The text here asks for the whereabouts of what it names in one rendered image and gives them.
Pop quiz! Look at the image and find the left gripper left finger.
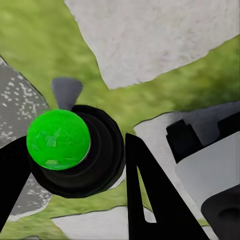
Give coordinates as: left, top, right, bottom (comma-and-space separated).
0, 136, 31, 233

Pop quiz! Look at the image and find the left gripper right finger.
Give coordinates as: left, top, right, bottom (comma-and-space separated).
124, 133, 210, 240

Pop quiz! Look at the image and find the insectifuge atomizer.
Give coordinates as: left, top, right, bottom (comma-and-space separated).
26, 76, 126, 199

